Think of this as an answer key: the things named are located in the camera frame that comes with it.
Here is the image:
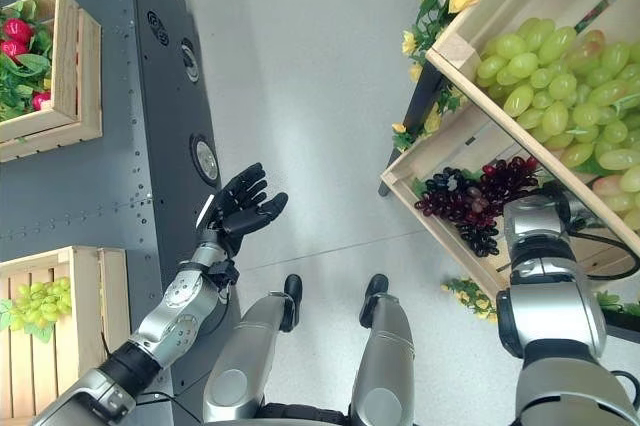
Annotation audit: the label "black stand frame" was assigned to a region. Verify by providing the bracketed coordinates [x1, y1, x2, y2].
[377, 61, 443, 198]

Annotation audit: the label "wooden crate with strawberries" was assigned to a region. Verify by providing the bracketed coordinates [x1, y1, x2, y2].
[0, 0, 104, 164]

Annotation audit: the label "green strawberry leaves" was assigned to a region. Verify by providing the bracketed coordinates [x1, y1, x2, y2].
[0, 0, 56, 123]

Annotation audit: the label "dark robot left foot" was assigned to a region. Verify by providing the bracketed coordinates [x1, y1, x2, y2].
[279, 273, 304, 333]

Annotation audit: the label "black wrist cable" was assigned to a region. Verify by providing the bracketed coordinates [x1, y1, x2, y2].
[568, 225, 640, 281]

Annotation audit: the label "large green grape heap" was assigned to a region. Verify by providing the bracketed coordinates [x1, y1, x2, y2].
[473, 17, 640, 233]

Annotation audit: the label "red purple grape bunch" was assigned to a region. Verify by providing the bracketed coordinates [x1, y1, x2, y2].
[478, 155, 542, 208]

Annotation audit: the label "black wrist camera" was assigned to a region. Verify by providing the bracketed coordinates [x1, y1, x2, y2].
[206, 257, 242, 291]

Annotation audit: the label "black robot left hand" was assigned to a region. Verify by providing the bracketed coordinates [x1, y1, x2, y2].
[197, 162, 290, 257]

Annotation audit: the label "tall wooden slat crate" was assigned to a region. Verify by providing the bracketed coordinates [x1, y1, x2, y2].
[0, 245, 133, 423]

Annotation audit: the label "shallow wooden crate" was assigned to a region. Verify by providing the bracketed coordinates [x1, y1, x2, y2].
[379, 100, 640, 308]

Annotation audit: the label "dark robot right foot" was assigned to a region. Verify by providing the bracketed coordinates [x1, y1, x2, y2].
[358, 273, 391, 328]

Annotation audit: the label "round cabinet vent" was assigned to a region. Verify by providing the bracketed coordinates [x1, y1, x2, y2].
[146, 9, 172, 46]

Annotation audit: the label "dark black grape bunch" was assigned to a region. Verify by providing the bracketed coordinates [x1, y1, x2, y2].
[414, 167, 502, 259]

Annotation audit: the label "dark robot foot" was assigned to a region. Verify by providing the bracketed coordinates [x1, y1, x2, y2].
[279, 273, 304, 333]
[358, 273, 391, 328]

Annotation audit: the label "round cabinet knob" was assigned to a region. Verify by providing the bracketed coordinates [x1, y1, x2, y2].
[179, 37, 201, 84]

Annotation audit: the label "grey riveted metal cabinet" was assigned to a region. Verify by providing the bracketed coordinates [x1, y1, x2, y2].
[0, 0, 242, 426]

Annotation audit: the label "small green grape bunch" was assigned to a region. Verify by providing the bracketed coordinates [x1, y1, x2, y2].
[8, 276, 73, 333]

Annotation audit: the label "round cabinet light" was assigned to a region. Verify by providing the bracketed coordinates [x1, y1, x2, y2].
[189, 133, 222, 188]

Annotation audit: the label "silver robot right leg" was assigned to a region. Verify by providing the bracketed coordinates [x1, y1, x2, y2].
[348, 293, 416, 426]

